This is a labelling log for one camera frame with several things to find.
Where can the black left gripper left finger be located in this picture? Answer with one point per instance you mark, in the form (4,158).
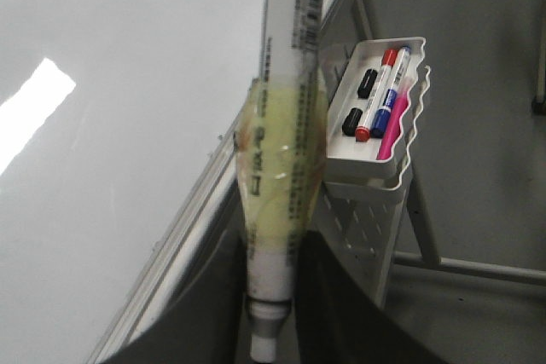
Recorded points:
(203,323)

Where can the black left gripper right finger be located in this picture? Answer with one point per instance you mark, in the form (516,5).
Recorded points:
(336,322)

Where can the white marker with taped magnet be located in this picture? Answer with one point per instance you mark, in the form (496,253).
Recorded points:
(280,145)

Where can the whiteboard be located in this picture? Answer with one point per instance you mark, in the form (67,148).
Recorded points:
(110,111)

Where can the white perforated pegboard panel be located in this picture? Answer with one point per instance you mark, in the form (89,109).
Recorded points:
(363,236)

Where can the pink marker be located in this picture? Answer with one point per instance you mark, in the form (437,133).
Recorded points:
(393,126)

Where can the blue capped marker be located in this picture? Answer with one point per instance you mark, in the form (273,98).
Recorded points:
(390,95)

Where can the white plastic marker tray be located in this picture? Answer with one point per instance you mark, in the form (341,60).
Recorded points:
(353,170)

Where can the red capped marker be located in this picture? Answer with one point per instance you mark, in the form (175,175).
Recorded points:
(363,130)

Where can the white metal stand frame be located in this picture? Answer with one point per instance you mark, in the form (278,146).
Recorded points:
(477,202)

